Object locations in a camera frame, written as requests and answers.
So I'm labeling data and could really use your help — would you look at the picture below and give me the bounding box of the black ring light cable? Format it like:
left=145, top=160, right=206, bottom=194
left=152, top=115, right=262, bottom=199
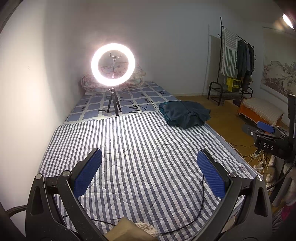
left=97, top=101, right=162, bottom=127

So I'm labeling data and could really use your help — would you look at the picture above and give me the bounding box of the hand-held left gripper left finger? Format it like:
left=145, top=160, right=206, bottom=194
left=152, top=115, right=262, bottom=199
left=25, top=148, right=103, bottom=241

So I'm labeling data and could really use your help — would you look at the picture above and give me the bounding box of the dark blue hanging jacket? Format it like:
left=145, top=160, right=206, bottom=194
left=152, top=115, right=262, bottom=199
left=245, top=43, right=255, bottom=79

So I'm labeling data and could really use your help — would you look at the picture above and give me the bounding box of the landscape wall scroll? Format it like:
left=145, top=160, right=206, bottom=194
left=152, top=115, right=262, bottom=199
left=260, top=27, right=296, bottom=96

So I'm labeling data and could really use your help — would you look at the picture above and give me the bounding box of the cream knit cloth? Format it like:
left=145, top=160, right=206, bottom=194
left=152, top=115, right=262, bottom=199
left=135, top=221, right=160, bottom=237

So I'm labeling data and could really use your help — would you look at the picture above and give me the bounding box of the blue patterned bed sheet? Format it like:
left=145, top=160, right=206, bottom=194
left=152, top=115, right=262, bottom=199
left=63, top=81, right=178, bottom=124

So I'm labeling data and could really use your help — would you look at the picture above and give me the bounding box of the white ring light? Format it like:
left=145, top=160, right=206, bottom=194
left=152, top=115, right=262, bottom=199
left=91, top=42, right=136, bottom=87

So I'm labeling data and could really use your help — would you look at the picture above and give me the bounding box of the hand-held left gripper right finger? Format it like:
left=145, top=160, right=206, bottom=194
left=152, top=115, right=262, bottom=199
left=196, top=149, right=273, bottom=241

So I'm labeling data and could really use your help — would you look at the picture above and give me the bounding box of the grey striped cloth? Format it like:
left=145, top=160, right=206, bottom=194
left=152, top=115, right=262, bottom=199
left=272, top=212, right=287, bottom=234

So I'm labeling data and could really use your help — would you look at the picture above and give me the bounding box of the striped hanging towel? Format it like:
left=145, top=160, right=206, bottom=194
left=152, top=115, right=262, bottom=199
left=218, top=27, right=238, bottom=77

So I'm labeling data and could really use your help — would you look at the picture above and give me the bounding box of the brown paper bag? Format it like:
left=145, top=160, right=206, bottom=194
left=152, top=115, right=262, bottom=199
left=104, top=217, right=148, bottom=241

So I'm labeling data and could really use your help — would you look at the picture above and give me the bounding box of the dark green hanging coat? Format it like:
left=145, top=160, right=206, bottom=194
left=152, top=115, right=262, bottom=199
left=235, top=40, right=247, bottom=79

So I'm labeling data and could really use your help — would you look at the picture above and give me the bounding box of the grey braided hose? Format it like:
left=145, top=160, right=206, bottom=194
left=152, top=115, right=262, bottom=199
left=6, top=205, right=27, bottom=217

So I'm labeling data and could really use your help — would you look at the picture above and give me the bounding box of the floral quilt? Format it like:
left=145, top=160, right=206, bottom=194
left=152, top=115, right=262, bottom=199
left=81, top=66, right=147, bottom=95

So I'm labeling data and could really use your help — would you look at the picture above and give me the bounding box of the ceiling lamp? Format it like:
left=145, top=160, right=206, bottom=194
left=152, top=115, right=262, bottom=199
left=282, top=13, right=295, bottom=29

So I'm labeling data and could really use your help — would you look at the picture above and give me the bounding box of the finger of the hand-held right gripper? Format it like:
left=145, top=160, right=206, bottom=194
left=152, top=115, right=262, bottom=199
left=257, top=120, right=277, bottom=135
left=242, top=124, right=263, bottom=141

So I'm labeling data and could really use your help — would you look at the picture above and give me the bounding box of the black metal clothes rack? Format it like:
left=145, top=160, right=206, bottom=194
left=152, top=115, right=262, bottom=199
left=208, top=17, right=257, bottom=106

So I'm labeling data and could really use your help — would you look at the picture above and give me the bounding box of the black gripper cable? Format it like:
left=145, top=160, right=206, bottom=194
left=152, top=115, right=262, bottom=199
left=89, top=173, right=205, bottom=234

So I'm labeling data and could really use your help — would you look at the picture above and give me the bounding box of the orange stool with checked cover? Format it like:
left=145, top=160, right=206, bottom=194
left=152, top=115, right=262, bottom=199
left=237, top=97, right=285, bottom=127

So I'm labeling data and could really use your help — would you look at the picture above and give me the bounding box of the blue white striped blanket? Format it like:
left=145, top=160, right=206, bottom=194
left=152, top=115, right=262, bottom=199
left=38, top=111, right=260, bottom=241

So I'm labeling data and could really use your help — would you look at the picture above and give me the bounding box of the black tripod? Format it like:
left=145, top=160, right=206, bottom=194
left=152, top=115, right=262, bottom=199
left=102, top=87, right=123, bottom=116

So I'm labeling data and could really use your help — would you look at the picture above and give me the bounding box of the teal plaid fleece garment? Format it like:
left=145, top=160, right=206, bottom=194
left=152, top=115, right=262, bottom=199
left=158, top=100, right=211, bottom=129

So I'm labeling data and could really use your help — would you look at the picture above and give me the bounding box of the yellow plastic crate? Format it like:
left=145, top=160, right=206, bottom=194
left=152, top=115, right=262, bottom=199
left=226, top=77, right=243, bottom=92

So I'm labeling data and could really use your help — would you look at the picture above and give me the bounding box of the pink cloth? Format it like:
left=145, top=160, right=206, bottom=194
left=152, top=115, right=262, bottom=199
left=281, top=204, right=296, bottom=223

